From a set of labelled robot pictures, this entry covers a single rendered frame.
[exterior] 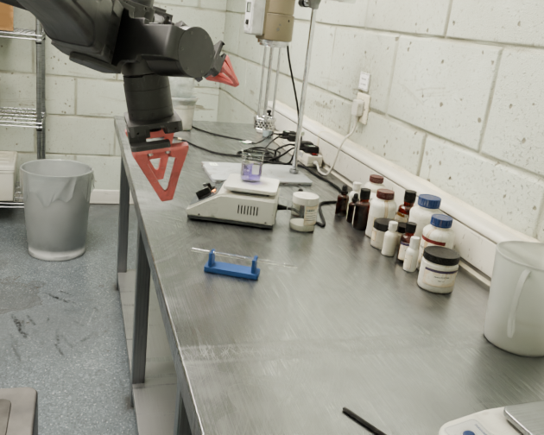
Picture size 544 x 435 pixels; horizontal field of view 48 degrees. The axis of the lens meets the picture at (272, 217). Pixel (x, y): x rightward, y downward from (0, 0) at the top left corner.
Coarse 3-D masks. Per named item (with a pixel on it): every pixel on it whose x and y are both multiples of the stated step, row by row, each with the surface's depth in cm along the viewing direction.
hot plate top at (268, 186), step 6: (234, 174) 146; (228, 180) 140; (234, 180) 140; (264, 180) 143; (270, 180) 144; (276, 180) 145; (228, 186) 135; (234, 186) 136; (240, 186) 136; (246, 186) 137; (252, 186) 137; (258, 186) 138; (264, 186) 138; (270, 186) 139; (276, 186) 139; (252, 192) 135; (258, 192) 135; (264, 192) 135; (270, 192) 135; (276, 192) 136
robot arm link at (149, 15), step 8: (0, 0) 94; (8, 0) 94; (128, 0) 95; (24, 8) 94; (136, 8) 97; (144, 8) 99; (152, 8) 101; (136, 16) 98; (144, 16) 100; (152, 16) 102
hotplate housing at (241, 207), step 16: (224, 192) 136; (240, 192) 137; (192, 208) 137; (208, 208) 137; (224, 208) 136; (240, 208) 136; (256, 208) 136; (272, 208) 136; (256, 224) 137; (272, 224) 138
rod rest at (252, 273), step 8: (256, 256) 112; (208, 264) 112; (216, 264) 113; (224, 264) 113; (232, 264) 114; (256, 264) 113; (216, 272) 111; (224, 272) 111; (232, 272) 111; (240, 272) 111; (248, 272) 111; (256, 272) 112
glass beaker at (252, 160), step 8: (248, 152) 137; (256, 152) 137; (248, 160) 137; (256, 160) 137; (248, 168) 138; (256, 168) 138; (240, 176) 140; (248, 176) 138; (256, 176) 139; (256, 184) 140
